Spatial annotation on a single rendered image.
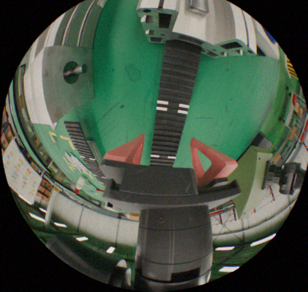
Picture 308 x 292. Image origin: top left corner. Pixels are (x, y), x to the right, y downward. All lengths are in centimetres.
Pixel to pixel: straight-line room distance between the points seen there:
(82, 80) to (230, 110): 26
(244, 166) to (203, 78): 31
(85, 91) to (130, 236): 1108
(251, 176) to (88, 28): 50
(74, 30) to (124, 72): 11
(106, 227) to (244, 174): 1128
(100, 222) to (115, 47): 1152
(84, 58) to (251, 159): 46
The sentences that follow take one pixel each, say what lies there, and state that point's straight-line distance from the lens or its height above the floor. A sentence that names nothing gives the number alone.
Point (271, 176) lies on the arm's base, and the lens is 47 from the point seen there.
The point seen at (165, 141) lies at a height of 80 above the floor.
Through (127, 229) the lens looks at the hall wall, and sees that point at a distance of 1103.
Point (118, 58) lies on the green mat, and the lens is 16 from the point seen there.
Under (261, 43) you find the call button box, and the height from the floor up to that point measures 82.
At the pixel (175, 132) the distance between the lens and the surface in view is 16.
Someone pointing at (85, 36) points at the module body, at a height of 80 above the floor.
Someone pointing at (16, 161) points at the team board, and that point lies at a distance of 302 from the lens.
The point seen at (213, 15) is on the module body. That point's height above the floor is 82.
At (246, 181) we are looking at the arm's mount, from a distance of 38.
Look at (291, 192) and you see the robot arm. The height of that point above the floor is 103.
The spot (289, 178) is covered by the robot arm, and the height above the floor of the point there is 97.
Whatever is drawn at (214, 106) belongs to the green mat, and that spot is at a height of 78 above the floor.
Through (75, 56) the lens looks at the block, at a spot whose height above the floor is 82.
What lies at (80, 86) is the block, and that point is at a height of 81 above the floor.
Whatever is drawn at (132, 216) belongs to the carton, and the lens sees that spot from 207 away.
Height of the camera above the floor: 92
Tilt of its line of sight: 52 degrees down
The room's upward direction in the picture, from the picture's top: 177 degrees counter-clockwise
